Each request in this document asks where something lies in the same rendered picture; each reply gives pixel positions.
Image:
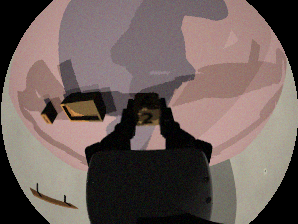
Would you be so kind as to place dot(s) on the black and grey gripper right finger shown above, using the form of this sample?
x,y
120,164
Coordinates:
x,y
177,137

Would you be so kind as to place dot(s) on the yellow cube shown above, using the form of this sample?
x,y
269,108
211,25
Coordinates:
x,y
49,114
146,109

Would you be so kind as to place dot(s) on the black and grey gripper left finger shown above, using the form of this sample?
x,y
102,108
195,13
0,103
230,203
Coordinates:
x,y
120,138

